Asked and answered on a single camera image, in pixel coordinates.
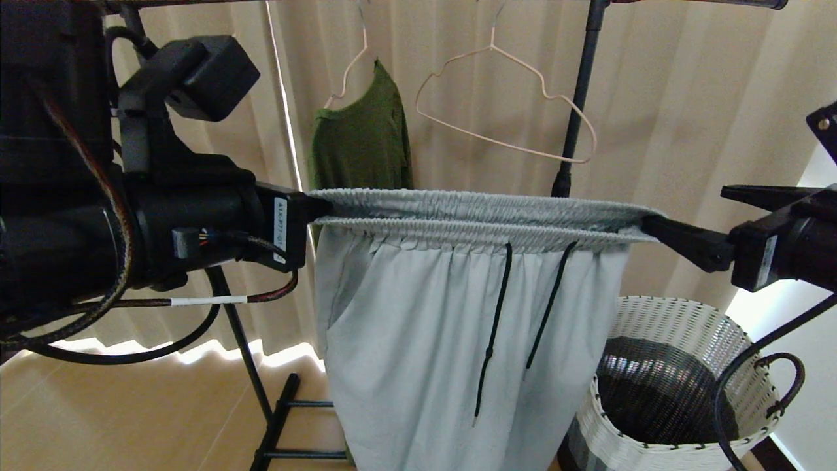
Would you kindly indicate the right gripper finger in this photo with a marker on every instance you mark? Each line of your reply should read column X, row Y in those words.
column 771, row 195
column 693, row 243

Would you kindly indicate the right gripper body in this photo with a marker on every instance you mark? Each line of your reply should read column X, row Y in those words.
column 798, row 248

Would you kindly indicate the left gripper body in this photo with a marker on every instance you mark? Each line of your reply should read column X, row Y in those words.
column 196, row 222

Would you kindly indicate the green long-sleeved shirt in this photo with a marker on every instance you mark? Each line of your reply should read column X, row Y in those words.
column 366, row 144

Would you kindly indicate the pink clothes hanger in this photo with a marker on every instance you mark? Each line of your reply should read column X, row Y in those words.
column 503, row 138
column 346, row 76

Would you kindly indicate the pale grey shorts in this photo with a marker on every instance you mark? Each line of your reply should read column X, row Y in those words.
column 418, row 340

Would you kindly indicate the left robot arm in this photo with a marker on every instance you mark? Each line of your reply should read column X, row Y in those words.
column 52, row 98

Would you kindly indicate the black clothes rack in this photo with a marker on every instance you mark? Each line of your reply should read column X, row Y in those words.
column 582, row 85

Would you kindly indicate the white laundry basket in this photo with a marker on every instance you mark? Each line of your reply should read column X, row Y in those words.
column 654, row 458

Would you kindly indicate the beige curtain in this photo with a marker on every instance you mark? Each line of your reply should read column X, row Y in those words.
column 686, row 98

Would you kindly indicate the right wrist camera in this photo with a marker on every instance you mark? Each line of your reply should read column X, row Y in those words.
column 825, row 127

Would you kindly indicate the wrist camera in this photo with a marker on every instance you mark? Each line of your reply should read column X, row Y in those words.
column 203, row 72
column 825, row 127

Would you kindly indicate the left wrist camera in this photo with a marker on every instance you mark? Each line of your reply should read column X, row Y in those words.
column 203, row 72

